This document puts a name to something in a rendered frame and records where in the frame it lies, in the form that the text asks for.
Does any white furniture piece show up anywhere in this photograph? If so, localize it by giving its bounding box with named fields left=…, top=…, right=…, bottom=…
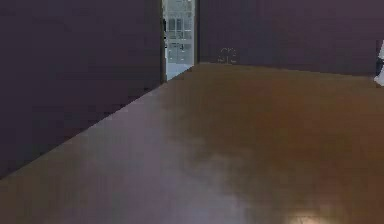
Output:
left=373, top=39, right=384, bottom=88

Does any faint wire crate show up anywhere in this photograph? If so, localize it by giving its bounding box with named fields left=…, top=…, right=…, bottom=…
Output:
left=217, top=47, right=238, bottom=65

